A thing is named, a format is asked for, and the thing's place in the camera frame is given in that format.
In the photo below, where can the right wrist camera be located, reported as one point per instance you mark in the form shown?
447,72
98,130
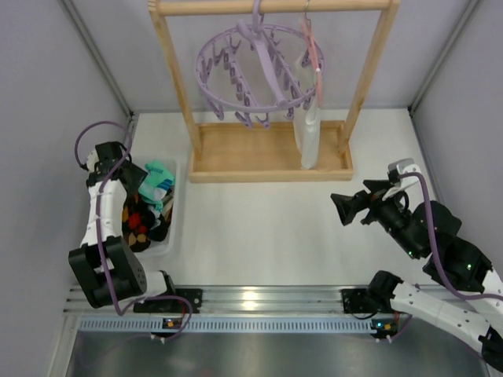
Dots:
397,172

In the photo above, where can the white cloth bag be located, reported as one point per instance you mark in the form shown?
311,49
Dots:
307,123

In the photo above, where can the pink coat hanger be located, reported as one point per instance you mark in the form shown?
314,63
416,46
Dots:
313,55

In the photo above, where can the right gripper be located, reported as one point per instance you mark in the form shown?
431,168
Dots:
370,205

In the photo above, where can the white plastic basket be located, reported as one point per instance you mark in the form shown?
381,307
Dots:
175,228

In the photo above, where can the red black argyle sock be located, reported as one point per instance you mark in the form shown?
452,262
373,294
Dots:
137,221

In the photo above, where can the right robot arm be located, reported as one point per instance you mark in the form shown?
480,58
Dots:
424,228

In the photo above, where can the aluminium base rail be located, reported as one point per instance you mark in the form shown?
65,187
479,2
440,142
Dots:
282,310

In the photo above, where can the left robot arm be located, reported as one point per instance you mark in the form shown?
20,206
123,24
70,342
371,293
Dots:
104,265

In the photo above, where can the purple round clip hanger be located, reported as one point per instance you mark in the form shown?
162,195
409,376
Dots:
249,70

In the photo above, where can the wooden clothes rack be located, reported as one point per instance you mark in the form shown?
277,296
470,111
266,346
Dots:
226,151

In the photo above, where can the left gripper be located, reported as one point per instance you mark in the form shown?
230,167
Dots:
134,177

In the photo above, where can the teal sock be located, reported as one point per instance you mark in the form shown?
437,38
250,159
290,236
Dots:
155,203
158,181

